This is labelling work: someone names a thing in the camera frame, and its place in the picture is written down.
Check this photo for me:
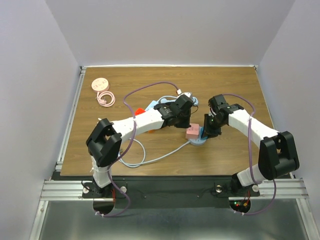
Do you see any light blue flat adapter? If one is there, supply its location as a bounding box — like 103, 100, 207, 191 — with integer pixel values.
144, 100, 159, 111

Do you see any light blue round power strip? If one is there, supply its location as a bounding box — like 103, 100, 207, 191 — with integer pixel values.
118, 129, 191, 169

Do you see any pink round power strip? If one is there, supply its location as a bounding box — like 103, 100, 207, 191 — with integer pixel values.
91, 77, 116, 108

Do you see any pink cube socket adapter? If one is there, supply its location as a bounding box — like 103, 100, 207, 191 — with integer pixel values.
185, 123, 200, 140

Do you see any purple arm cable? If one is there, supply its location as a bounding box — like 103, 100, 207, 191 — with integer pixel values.
221, 93, 277, 216
94, 81, 182, 218

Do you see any red cube adapter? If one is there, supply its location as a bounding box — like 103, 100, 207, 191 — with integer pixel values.
134, 108, 146, 116

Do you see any blue socket adapter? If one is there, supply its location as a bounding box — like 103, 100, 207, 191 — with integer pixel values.
199, 126, 208, 141

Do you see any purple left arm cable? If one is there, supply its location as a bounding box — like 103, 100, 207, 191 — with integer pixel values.
94, 81, 182, 218

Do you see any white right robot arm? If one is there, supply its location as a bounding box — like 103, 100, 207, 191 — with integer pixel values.
201, 103, 300, 195

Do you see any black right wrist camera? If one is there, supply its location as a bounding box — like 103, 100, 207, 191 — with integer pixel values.
208, 94, 229, 113

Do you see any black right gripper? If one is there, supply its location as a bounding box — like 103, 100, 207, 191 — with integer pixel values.
200, 113, 225, 139

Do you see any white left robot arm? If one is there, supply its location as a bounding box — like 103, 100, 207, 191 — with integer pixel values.
86, 102, 193, 197

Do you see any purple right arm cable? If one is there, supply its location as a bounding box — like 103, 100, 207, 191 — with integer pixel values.
221, 93, 277, 216

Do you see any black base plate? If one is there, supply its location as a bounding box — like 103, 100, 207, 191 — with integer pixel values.
82, 175, 260, 210

